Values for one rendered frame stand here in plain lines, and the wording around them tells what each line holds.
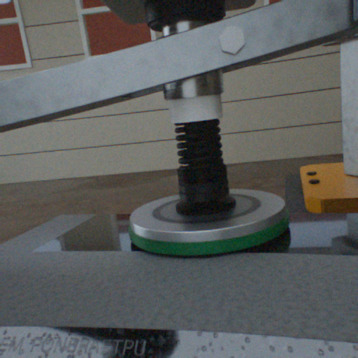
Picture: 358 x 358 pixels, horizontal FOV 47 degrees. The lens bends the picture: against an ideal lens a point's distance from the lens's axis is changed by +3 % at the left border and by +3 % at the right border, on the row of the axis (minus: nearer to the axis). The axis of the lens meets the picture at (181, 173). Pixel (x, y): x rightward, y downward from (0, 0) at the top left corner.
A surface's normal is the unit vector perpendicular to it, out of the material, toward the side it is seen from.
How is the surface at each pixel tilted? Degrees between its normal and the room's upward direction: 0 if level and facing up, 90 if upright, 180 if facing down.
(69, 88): 90
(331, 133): 90
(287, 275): 0
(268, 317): 0
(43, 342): 45
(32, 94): 90
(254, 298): 0
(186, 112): 90
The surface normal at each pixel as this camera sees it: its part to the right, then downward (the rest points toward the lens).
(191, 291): -0.11, -0.98
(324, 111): -0.15, 0.18
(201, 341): -0.27, -0.56
